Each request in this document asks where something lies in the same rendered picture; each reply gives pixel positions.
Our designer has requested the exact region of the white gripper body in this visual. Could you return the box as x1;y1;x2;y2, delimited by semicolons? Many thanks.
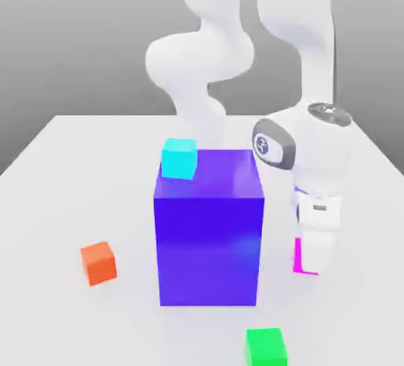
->
300;227;335;273

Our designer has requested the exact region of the small magenta cube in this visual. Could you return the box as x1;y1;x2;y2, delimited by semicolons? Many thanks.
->
293;237;320;276

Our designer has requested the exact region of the small green cube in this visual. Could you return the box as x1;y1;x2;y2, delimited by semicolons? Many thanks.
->
245;327;289;366

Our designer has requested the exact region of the small cyan cube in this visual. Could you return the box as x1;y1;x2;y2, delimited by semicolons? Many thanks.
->
159;137;199;181

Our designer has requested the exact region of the small orange cube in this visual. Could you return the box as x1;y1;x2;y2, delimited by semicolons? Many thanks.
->
79;241;118;288

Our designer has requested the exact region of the large purple box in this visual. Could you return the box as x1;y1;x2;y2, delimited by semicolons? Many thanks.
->
153;148;265;308

